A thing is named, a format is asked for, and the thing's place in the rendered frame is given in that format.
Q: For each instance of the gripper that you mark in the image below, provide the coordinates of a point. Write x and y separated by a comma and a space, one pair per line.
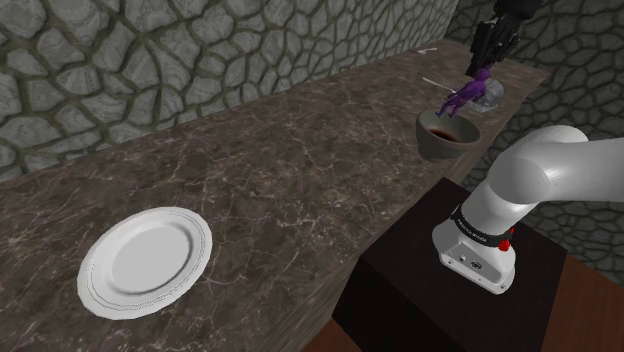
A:
516, 8

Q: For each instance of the purple figure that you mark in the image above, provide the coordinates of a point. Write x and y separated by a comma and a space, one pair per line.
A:
467, 93

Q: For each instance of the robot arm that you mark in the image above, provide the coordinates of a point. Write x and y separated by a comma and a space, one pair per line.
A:
531, 175

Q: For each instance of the clear glass cup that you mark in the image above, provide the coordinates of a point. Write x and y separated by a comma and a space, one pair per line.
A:
494, 95

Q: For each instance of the white small utensil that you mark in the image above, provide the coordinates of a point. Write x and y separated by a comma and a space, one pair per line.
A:
428, 50

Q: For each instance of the white long utensil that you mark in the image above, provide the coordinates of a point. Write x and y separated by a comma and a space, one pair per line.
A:
436, 84

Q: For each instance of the grey bowl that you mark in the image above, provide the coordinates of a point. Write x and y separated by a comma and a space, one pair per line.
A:
438, 148

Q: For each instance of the dark robot stand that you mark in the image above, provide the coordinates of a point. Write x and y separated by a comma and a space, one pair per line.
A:
419, 292

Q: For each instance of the white plate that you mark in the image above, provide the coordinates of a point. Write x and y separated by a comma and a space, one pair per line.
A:
146, 263

